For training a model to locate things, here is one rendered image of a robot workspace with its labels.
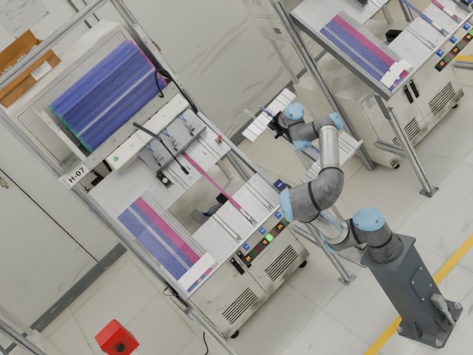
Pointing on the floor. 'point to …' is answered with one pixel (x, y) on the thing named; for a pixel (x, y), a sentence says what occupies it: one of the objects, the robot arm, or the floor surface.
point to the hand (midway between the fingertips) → (278, 135)
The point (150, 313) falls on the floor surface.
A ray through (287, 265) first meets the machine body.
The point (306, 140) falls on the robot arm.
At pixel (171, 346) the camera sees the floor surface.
